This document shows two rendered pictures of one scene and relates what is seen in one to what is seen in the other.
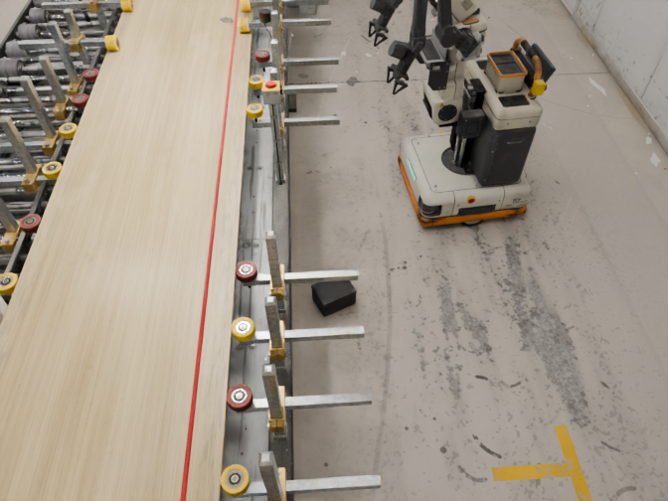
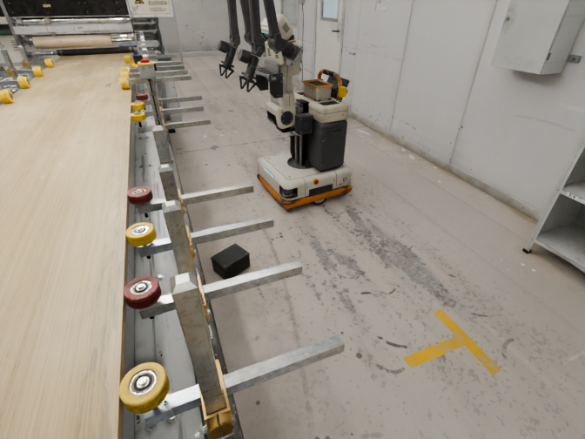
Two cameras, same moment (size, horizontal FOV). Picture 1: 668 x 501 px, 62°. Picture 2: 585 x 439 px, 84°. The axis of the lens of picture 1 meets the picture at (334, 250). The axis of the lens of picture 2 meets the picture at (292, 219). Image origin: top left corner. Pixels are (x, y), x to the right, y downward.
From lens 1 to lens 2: 103 cm
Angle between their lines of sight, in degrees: 20
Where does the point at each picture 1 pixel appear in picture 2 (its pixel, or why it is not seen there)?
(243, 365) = not seen: hidden behind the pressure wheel
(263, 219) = (158, 192)
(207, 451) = (96, 360)
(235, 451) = not seen: hidden behind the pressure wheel
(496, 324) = (360, 256)
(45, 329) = not seen: outside the picture
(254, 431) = (172, 354)
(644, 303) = (447, 224)
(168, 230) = (50, 180)
